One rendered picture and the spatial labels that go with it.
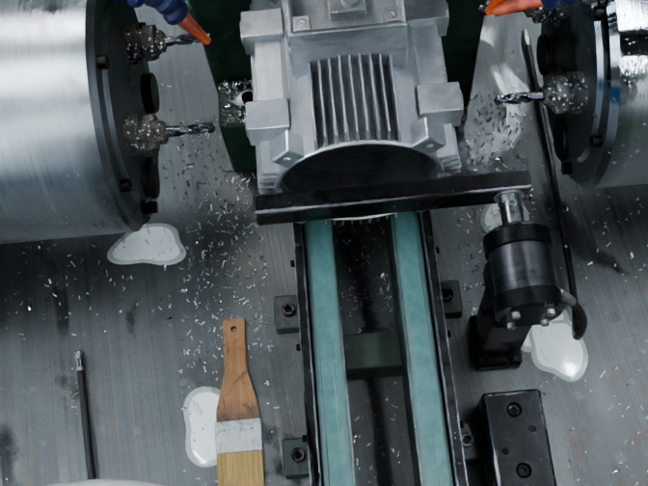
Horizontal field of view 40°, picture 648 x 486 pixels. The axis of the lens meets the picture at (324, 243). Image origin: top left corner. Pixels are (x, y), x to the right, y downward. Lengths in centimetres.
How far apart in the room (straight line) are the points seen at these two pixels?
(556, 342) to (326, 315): 27
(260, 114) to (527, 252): 27
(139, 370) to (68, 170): 32
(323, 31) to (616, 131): 26
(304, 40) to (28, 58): 23
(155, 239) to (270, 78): 31
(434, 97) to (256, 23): 18
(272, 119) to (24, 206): 23
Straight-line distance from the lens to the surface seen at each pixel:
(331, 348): 89
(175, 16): 77
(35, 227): 85
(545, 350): 102
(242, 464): 98
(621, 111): 80
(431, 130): 79
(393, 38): 79
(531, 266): 79
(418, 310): 90
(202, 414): 101
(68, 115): 78
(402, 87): 82
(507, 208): 83
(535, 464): 93
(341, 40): 79
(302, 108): 81
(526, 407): 94
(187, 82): 118
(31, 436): 106
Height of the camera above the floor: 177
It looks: 67 degrees down
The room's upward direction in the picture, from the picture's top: 8 degrees counter-clockwise
